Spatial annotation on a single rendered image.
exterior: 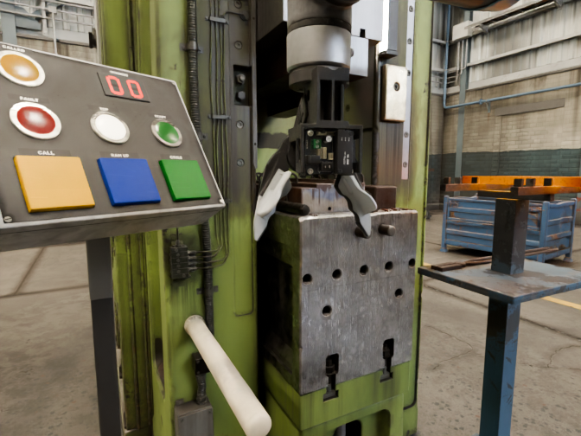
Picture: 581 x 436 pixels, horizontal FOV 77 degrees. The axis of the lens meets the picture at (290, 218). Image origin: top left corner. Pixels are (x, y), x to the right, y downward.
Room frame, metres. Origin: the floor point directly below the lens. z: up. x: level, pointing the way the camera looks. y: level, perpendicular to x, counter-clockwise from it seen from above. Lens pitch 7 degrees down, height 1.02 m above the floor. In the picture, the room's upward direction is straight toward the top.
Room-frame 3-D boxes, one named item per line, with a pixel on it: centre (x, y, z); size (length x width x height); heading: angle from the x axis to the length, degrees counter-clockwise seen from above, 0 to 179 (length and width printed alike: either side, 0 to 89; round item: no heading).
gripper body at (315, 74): (0.45, -0.04, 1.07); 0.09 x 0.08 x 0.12; 13
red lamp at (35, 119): (0.50, 0.34, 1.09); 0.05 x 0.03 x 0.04; 118
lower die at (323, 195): (1.15, -0.02, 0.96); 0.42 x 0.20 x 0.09; 28
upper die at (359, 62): (1.15, -0.02, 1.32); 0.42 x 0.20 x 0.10; 28
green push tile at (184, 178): (0.63, 0.18, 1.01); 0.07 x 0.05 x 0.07; 143
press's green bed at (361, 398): (1.19, -0.06, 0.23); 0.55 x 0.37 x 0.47; 28
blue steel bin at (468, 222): (4.39, -2.58, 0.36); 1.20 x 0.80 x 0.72; 34
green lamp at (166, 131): (0.66, 0.22, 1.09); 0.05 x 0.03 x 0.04; 118
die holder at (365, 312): (1.19, -0.06, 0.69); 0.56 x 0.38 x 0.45; 28
